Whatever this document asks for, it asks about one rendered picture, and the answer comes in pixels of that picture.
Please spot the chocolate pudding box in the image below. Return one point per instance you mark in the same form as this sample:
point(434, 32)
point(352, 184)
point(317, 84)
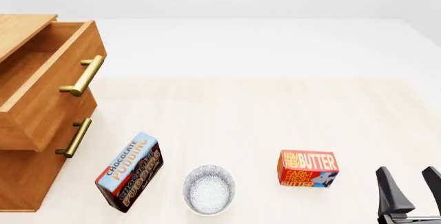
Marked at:
point(132, 172)

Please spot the closed wooden drawer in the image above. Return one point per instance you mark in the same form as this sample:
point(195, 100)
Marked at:
point(74, 113)

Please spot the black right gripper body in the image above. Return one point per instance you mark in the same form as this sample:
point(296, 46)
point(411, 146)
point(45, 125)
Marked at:
point(410, 219)

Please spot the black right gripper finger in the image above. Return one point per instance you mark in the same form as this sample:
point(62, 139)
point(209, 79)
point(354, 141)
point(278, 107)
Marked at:
point(435, 182)
point(391, 195)

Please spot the speckled black and white bowl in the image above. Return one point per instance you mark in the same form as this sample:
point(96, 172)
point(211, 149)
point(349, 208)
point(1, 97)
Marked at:
point(209, 191)

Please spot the red butter box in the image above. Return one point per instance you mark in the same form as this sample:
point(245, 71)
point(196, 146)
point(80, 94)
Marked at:
point(306, 168)

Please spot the open wooden drawer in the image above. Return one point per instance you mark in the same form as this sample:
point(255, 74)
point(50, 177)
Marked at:
point(51, 89)

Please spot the wooden cabinet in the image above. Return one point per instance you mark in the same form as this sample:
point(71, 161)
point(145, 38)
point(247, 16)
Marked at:
point(24, 177)

